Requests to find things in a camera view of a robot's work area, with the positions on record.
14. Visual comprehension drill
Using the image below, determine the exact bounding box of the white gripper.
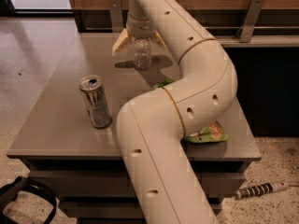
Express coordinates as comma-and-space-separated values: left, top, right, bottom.
112, 11, 166, 55

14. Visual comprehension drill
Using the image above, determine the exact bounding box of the clear plastic water bottle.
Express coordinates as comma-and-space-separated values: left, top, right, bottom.
134, 38, 151, 70

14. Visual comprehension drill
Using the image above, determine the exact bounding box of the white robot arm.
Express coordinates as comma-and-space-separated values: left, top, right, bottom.
116, 0, 237, 224

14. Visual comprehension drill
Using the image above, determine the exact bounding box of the silver drink can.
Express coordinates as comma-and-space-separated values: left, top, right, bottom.
78, 75, 112, 129

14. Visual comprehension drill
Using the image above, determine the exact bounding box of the green snack bag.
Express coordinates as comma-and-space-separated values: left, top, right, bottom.
150, 77, 229, 144

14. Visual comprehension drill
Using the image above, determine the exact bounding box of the grey drawer cabinet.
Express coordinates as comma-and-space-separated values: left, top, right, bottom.
7, 34, 261, 224

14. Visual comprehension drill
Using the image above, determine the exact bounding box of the white power strip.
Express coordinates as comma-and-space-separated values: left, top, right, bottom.
235, 181, 289, 200

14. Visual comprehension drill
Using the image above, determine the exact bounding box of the left metal bracket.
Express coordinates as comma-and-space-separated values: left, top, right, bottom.
108, 0, 123, 33

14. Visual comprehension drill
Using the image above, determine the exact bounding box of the metal bracket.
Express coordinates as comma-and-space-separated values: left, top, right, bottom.
236, 0, 264, 43
108, 0, 123, 33

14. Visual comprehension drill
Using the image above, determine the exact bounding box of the wooden wall counter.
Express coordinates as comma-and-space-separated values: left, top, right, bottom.
69, 0, 299, 47

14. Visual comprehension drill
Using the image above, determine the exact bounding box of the right metal bracket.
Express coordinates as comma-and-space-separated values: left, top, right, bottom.
236, 0, 264, 43

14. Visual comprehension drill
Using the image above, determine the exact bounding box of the black bag strap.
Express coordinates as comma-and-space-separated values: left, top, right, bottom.
0, 175, 58, 224

